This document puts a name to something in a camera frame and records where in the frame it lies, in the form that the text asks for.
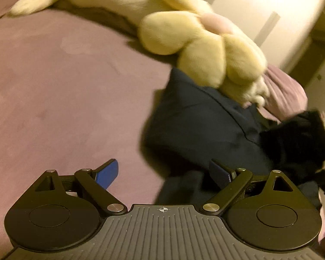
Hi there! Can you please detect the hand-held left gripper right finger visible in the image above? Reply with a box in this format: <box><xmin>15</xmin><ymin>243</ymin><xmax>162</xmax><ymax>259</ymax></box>
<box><xmin>203</xmin><ymin>159</ymin><xmax>297</xmax><ymax>216</ymax></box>

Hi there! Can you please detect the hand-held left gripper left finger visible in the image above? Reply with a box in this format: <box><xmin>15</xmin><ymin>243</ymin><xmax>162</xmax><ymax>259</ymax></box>
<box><xmin>35</xmin><ymin>159</ymin><xmax>128</xmax><ymax>214</ymax></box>

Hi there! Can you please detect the navy blue jacket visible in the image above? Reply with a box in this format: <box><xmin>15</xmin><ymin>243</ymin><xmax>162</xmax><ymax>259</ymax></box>
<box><xmin>142</xmin><ymin>68</ymin><xmax>323</xmax><ymax>209</ymax></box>

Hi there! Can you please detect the dark cloth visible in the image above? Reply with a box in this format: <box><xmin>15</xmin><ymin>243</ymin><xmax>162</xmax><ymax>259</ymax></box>
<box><xmin>260</xmin><ymin>110</ymin><xmax>325</xmax><ymax>182</ymax></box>

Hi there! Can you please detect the purple bed blanket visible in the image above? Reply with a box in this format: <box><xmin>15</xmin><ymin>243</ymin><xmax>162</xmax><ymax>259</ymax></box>
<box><xmin>0</xmin><ymin>0</ymin><xmax>325</xmax><ymax>260</ymax></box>

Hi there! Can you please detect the purple pillow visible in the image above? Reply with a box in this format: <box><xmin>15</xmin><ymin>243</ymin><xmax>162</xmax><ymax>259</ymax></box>
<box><xmin>260</xmin><ymin>65</ymin><xmax>308</xmax><ymax>122</ymax></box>

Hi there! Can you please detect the cream flower plush pillow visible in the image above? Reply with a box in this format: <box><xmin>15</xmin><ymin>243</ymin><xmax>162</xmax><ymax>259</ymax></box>
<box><xmin>138</xmin><ymin>0</ymin><xmax>270</xmax><ymax>106</ymax></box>

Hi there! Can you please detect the white wardrobe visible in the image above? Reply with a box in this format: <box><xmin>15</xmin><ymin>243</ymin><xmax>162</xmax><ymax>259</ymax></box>
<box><xmin>176</xmin><ymin>0</ymin><xmax>325</xmax><ymax>71</ymax></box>

